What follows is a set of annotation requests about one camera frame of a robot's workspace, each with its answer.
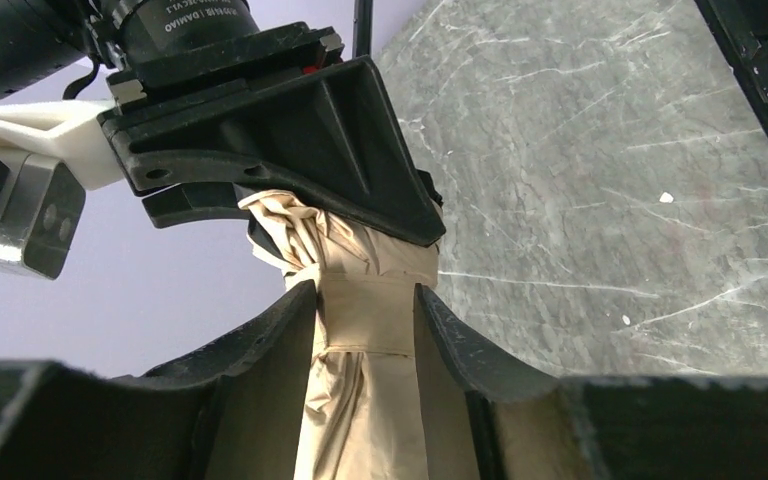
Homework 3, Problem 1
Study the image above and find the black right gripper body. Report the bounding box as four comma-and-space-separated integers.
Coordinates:
86, 19, 344, 110

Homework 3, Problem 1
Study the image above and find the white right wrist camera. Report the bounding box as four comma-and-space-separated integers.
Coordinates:
0, 100, 123, 280

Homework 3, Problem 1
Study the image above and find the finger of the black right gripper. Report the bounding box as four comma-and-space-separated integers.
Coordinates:
142, 182, 250, 229
98, 57, 445, 246

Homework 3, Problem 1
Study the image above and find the beige umbrella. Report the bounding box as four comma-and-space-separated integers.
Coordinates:
238, 190, 439, 480

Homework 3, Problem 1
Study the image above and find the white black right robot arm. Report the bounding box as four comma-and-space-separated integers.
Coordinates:
0, 1, 445, 246

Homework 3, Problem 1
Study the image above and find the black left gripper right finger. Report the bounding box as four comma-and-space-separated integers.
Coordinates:
414, 285, 768, 479

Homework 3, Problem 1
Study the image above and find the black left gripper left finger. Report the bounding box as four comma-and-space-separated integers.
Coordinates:
0, 281, 317, 479

